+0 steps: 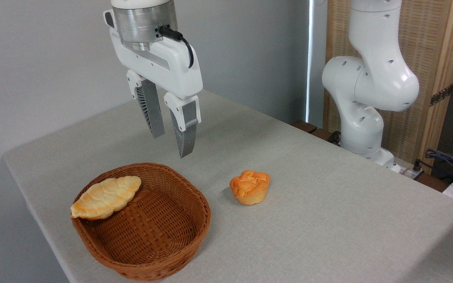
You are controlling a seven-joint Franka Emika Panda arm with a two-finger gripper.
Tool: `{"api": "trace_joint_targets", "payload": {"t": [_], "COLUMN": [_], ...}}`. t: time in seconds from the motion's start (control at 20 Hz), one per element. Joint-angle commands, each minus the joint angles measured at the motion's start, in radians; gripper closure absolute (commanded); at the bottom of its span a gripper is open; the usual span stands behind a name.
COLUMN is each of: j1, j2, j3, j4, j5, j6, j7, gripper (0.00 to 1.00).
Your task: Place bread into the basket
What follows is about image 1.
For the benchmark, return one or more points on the brown wicker basket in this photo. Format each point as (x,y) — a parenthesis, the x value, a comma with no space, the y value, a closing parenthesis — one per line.
(151,232)

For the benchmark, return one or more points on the metal screen hinge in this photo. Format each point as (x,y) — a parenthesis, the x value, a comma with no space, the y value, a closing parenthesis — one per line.
(441,95)

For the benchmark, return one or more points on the long braided bread loaf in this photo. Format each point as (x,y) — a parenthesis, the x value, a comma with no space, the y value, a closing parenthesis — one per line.
(106,196)

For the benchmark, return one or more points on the grey tablecloth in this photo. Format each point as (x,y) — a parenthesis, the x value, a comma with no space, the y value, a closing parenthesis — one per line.
(328,220)

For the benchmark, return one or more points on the wooden rattan folding screen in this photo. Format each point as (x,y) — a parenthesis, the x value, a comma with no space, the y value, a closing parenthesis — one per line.
(431,51)

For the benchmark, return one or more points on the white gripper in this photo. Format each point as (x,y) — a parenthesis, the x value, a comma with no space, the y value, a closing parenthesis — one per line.
(169,68)

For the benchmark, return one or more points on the round muffin-shaped bread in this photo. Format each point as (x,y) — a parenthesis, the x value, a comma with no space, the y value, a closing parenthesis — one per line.
(250,188)

